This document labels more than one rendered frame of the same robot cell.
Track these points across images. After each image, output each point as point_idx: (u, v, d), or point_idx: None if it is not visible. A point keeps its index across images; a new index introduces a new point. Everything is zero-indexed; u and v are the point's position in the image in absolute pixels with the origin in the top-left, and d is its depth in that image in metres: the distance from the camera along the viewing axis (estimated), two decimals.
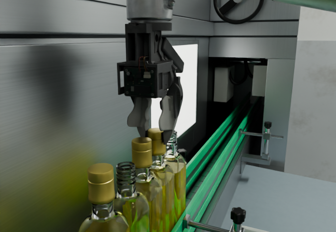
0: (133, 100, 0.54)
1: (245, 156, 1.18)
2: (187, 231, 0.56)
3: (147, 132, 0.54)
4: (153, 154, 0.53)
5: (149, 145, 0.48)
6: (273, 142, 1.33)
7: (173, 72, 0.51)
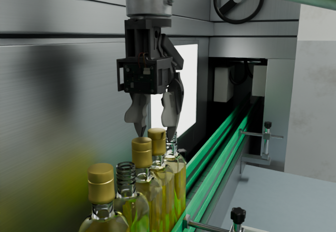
0: (132, 96, 0.54)
1: (245, 156, 1.18)
2: (187, 231, 0.56)
3: (143, 128, 0.54)
4: (153, 154, 0.53)
5: (149, 145, 0.48)
6: (273, 142, 1.33)
7: (173, 69, 0.51)
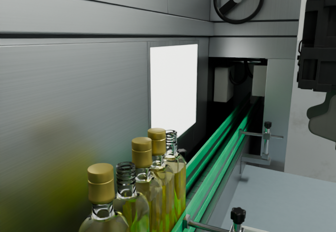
0: None
1: (245, 156, 1.18)
2: (187, 231, 0.56)
3: None
4: (153, 154, 0.53)
5: (149, 145, 0.48)
6: (273, 142, 1.33)
7: None
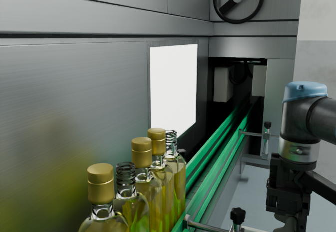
0: None
1: (245, 156, 1.18)
2: (187, 231, 0.56)
3: None
4: (153, 154, 0.53)
5: (149, 145, 0.48)
6: (273, 142, 1.33)
7: (308, 204, 0.58)
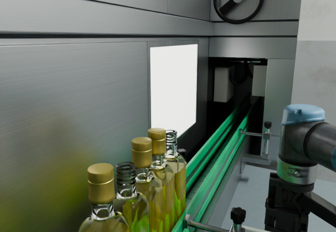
0: None
1: (245, 156, 1.18)
2: (187, 231, 0.56)
3: None
4: (153, 154, 0.53)
5: (149, 145, 0.48)
6: (273, 142, 1.33)
7: (305, 225, 0.59)
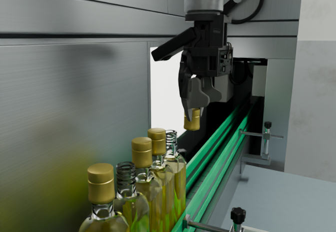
0: (184, 86, 0.57)
1: (245, 156, 1.18)
2: (187, 231, 0.56)
3: (190, 113, 0.61)
4: (153, 154, 0.53)
5: (149, 145, 0.48)
6: (273, 142, 1.33)
7: None
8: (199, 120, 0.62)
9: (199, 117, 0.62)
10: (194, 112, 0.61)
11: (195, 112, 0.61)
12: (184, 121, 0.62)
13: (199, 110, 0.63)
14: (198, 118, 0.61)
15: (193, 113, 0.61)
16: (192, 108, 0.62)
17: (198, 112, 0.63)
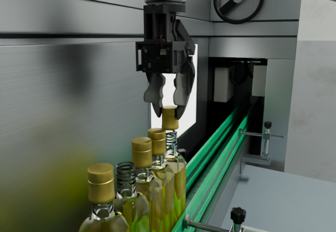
0: (149, 79, 0.58)
1: (245, 156, 1.18)
2: (187, 231, 0.56)
3: (161, 109, 0.59)
4: (153, 154, 0.53)
5: (149, 145, 0.48)
6: (273, 142, 1.33)
7: (186, 52, 0.55)
8: (167, 120, 0.57)
9: (170, 118, 0.57)
10: (162, 109, 0.58)
11: (162, 110, 0.58)
12: None
13: (173, 111, 0.57)
14: (165, 117, 0.57)
15: (161, 110, 0.58)
16: (172, 107, 0.58)
17: (174, 113, 0.57)
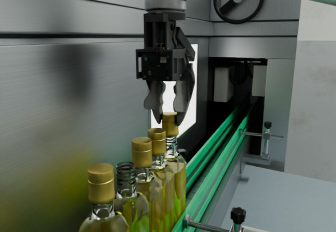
0: (149, 85, 0.59)
1: (245, 156, 1.18)
2: (187, 231, 0.56)
3: (161, 115, 0.59)
4: (153, 154, 0.53)
5: (149, 145, 0.48)
6: (273, 142, 1.33)
7: (186, 59, 0.55)
8: (167, 127, 0.58)
9: (170, 125, 0.58)
10: (162, 116, 0.58)
11: (162, 116, 0.58)
12: None
13: (173, 117, 0.57)
14: (165, 124, 0.58)
15: (161, 116, 0.58)
16: (172, 113, 0.59)
17: (174, 119, 0.57)
